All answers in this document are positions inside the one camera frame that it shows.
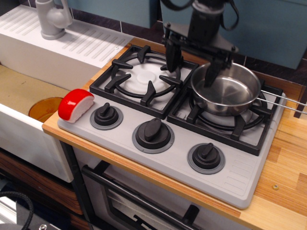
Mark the black left burner grate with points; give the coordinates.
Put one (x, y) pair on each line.
(153, 103)

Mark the red white sushi toy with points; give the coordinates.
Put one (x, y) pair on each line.
(75, 104)

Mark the black left stove knob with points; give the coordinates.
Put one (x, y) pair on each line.
(106, 117)

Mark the oven door with handle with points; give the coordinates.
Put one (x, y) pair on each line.
(133, 210)

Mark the black burner grate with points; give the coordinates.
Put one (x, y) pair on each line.
(252, 131)
(153, 103)

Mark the stainless steel pan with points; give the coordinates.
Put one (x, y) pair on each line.
(233, 91)

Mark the orange plastic bowl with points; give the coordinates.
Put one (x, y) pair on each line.
(44, 109)

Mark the white left burner disc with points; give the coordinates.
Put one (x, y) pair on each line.
(141, 74)

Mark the grey toy faucet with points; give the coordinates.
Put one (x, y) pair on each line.
(53, 21)

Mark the grey toy stove top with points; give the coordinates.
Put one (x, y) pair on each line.
(235, 183)

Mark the black middle stove knob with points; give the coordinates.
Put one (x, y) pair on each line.
(153, 137)

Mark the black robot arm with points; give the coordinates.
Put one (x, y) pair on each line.
(201, 37)

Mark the white toy sink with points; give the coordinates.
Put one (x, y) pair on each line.
(33, 68)

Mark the black right burner grate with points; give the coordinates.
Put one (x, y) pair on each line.
(252, 131)

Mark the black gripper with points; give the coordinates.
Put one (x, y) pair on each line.
(201, 37)

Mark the black stove knob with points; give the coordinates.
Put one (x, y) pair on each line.
(206, 158)
(153, 137)
(106, 117)

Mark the black right stove knob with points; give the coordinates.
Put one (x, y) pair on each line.
(206, 158)

